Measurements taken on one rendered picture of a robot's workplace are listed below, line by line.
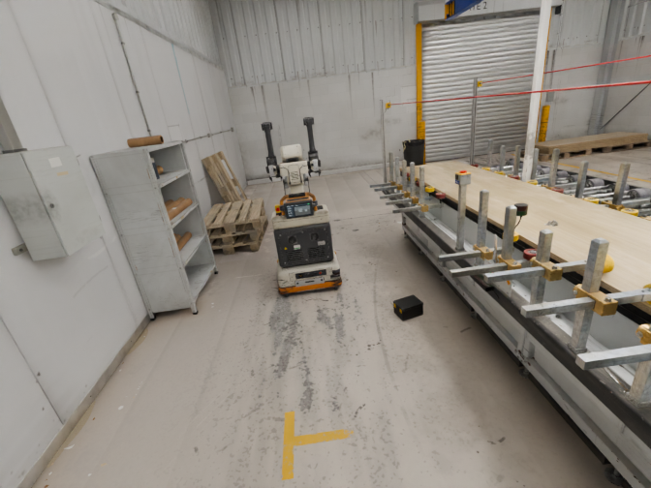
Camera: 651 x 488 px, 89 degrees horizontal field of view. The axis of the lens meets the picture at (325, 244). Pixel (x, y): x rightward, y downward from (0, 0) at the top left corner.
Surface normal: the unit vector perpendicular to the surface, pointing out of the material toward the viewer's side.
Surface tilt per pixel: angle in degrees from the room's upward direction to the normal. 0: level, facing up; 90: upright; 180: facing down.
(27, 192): 90
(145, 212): 90
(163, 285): 90
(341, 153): 90
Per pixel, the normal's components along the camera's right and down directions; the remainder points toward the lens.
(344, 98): 0.07, 0.37
